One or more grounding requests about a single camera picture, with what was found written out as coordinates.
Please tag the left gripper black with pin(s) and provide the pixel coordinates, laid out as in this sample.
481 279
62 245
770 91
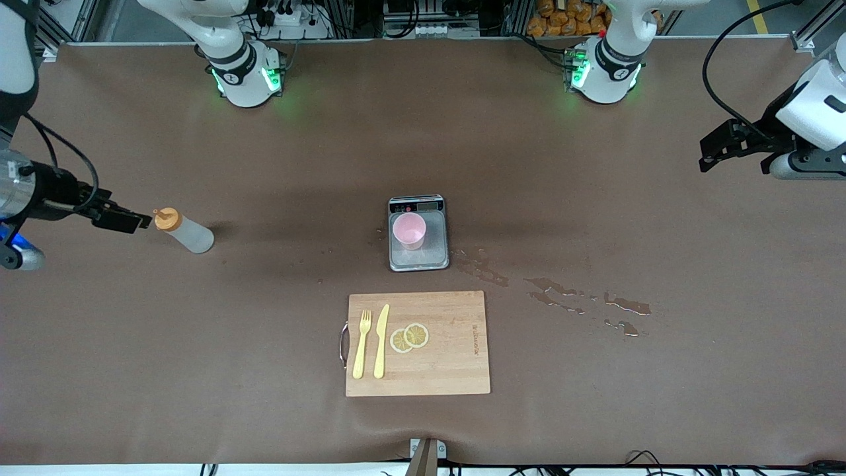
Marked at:
767 129

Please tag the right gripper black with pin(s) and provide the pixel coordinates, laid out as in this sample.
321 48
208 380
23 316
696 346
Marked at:
54 193

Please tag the translucent sauce bottle orange cap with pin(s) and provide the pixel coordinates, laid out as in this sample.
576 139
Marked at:
192 237

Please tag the pink plastic cup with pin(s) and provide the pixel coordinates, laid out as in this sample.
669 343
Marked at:
410 230

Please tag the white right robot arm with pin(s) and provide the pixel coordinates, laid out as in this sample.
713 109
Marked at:
241 79

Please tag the liquid puddle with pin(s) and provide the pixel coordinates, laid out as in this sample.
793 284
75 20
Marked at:
628 305
479 268
558 294
624 327

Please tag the pile of orange packets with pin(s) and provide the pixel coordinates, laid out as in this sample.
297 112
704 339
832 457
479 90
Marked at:
568 20

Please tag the white power strip black plugs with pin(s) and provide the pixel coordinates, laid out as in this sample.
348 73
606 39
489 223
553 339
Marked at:
291 20

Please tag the yellow plastic fork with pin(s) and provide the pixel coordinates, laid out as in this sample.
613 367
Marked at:
360 350

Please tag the yellow plastic knife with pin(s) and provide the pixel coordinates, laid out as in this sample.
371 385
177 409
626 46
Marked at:
381 344

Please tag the lemon slice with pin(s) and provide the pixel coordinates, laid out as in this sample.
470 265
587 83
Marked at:
398 342
416 334

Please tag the silver digital kitchen scale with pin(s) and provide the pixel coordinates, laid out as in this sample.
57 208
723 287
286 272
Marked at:
436 258

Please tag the white labelled device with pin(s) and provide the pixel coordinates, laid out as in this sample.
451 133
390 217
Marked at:
429 30

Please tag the wooden cutting board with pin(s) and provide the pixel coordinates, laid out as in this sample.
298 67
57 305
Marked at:
449 357

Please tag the aluminium frame profile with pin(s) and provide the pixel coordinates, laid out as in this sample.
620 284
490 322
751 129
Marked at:
816 30
66 26

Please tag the metal mount bracket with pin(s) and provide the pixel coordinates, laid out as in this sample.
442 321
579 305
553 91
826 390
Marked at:
426 456

